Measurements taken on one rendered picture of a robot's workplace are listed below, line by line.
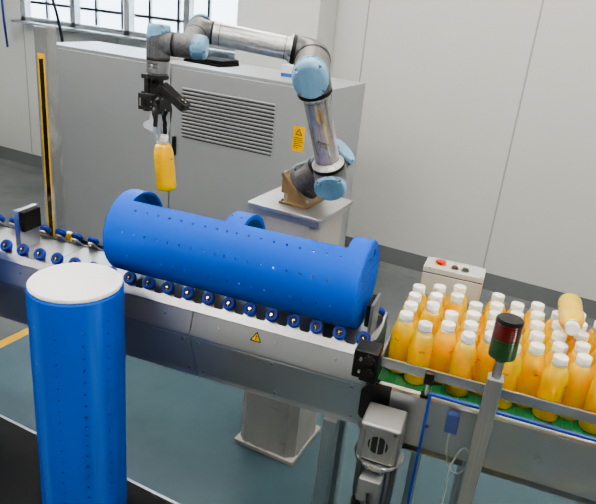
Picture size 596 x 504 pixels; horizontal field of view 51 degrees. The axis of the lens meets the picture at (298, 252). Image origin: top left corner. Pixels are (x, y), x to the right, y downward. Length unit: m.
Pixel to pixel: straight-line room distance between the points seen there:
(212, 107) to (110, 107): 0.81
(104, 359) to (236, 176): 2.09
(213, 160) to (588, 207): 2.48
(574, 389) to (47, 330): 1.48
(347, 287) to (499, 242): 2.99
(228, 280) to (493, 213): 3.00
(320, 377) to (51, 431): 0.86
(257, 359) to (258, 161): 1.93
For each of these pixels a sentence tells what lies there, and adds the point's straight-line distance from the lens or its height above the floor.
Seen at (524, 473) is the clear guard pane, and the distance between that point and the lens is 1.87.
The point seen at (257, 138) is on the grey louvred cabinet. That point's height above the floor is 1.10.
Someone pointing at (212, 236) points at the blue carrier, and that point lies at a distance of 1.97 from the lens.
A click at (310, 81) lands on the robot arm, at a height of 1.66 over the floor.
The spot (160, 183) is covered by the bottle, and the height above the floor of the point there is 1.27.
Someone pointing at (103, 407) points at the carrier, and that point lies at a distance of 2.12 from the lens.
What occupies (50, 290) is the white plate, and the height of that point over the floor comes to 1.04.
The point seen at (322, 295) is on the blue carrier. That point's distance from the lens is 1.86.
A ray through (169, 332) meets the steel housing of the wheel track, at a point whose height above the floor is 0.81.
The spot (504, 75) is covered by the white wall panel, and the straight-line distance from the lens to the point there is 4.53.
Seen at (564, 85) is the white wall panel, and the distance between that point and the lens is 4.49.
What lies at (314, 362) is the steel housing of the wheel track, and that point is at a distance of 1.98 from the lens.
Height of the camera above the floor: 1.90
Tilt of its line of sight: 22 degrees down
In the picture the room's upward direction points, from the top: 6 degrees clockwise
